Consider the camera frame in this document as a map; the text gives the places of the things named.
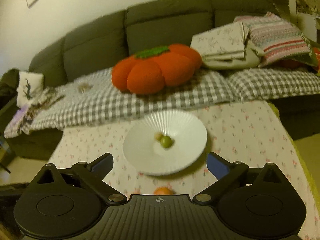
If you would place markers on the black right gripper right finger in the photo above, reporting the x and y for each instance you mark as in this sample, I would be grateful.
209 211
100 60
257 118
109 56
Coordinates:
228 175

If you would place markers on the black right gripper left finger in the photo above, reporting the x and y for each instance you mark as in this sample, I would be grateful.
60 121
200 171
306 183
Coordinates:
91 177

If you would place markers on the orange round fruit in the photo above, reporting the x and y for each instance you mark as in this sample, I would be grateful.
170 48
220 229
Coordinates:
163 191

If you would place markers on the small green fruit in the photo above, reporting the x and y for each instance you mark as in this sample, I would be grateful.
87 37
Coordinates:
166 142

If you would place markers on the yellow-brown round fruit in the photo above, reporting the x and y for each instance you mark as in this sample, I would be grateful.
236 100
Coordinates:
158 136

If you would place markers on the cherry print tablecloth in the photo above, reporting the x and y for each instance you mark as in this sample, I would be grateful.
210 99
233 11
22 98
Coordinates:
249 132

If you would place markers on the white ribbed bowl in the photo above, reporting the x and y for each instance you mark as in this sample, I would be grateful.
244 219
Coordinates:
147 155

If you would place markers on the grey checkered blanket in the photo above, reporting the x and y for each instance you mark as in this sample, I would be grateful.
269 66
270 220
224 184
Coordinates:
92 99

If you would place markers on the floral patterned cloth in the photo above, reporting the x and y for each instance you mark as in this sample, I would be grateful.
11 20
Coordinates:
21 122

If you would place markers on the white embroidered cushion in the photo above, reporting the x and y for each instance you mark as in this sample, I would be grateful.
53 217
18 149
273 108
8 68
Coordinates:
29 88

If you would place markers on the orange pumpkin plush cushion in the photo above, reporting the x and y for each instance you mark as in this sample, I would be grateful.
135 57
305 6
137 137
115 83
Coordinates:
149 71

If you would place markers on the folded floral beige cloth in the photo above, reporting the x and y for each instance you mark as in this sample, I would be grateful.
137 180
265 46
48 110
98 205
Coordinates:
227 48

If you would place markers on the green red picture book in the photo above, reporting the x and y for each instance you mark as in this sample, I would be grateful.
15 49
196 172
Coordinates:
312 59

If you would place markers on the striped pink knitted blanket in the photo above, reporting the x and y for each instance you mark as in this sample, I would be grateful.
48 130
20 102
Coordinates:
278 38

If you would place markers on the dark green sofa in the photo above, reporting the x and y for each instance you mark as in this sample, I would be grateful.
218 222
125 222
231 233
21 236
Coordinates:
105 41

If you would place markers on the bookshelf with books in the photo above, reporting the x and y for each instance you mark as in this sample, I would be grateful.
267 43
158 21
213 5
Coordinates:
308 18

